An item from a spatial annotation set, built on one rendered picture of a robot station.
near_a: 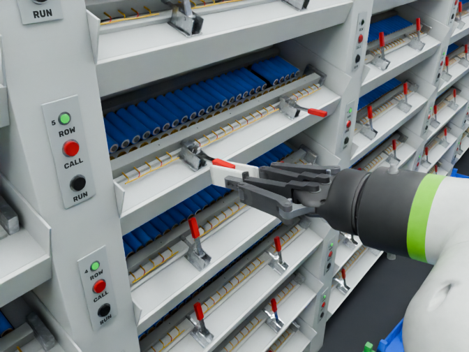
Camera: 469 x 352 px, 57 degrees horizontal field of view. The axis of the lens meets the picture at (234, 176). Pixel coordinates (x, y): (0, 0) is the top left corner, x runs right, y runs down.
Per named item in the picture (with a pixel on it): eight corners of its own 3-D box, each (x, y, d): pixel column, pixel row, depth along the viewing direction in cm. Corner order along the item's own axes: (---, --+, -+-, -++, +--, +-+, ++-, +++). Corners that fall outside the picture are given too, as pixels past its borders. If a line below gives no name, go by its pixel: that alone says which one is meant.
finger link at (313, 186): (323, 210, 54) (318, 216, 53) (248, 196, 60) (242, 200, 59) (322, 181, 52) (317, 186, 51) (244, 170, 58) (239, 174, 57)
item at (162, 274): (324, 187, 109) (349, 145, 100) (132, 340, 68) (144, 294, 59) (264, 141, 116) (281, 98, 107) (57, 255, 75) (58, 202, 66)
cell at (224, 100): (202, 88, 83) (227, 106, 80) (195, 90, 81) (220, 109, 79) (204, 79, 81) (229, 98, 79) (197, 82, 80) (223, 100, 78)
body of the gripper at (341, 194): (354, 251, 48) (284, 230, 54) (384, 217, 54) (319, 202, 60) (352, 190, 45) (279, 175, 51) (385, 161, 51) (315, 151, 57)
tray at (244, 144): (333, 112, 99) (352, 77, 93) (116, 240, 58) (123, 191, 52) (267, 68, 106) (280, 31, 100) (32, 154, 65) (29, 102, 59)
